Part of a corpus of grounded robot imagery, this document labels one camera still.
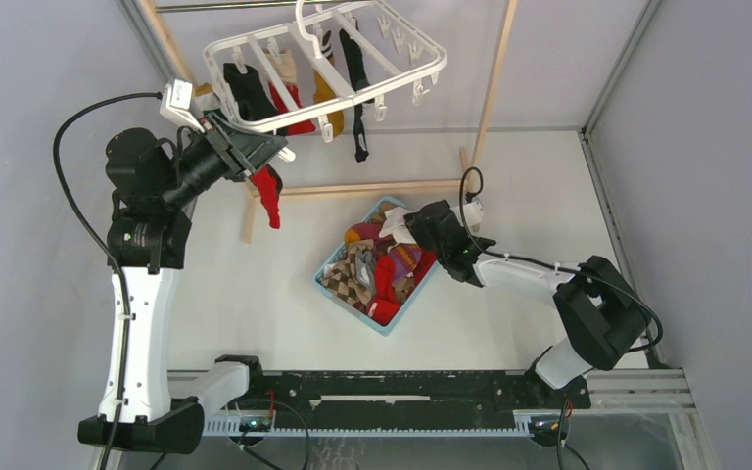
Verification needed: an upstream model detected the grey sock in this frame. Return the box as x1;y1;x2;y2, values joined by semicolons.
352;250;376;293

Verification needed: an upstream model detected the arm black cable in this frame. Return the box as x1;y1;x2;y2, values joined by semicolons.
51;91;165;470
457;165;665;354

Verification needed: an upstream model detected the white plastic clip hanger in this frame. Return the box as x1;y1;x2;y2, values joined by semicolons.
203;1;447;142

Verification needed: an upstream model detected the black hanging sock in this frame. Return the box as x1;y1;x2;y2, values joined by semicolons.
339;28;370;163

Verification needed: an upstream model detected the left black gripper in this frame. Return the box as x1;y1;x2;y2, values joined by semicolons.
161;112;288;209

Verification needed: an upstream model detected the white fluffy sock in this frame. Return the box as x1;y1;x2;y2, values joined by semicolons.
379;207;416;245

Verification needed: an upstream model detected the argyle brown sock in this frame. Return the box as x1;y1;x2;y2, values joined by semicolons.
319;240;374;312

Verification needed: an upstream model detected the red santa sock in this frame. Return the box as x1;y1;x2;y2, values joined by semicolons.
258;193;281;229

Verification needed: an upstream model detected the red hanging sock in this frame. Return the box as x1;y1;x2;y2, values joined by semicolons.
266;50;317;137

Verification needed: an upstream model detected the wooden drying rack frame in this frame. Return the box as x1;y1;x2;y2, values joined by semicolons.
136;0;518;244

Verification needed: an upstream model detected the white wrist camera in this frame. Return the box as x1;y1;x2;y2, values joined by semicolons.
159;78;206;134
451;198;484;233

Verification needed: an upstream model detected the red sock in basket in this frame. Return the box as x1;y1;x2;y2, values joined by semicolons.
366;255;400;326

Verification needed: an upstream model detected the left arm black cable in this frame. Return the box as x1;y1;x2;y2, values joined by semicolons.
51;91;165;470

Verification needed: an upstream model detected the yellow mustard sock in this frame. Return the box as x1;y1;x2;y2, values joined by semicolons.
313;70;345;137

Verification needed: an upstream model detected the light blue plastic basket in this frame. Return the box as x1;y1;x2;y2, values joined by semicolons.
313;197;436;336

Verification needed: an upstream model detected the black mounting rail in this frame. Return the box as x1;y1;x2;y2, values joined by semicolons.
240;370;592;432

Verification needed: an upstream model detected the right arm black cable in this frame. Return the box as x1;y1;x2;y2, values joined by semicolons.
457;165;665;354

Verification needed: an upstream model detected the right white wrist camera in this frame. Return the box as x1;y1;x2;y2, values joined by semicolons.
451;198;484;233

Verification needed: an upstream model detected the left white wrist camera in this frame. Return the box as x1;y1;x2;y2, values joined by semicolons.
159;78;206;134

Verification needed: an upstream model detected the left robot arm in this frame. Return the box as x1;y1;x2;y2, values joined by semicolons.
77;117;287;454

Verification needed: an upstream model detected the purple striped sock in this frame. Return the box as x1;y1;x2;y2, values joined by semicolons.
387;243;422;285

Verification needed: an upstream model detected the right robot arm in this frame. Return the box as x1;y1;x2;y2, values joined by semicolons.
402;201;660;407

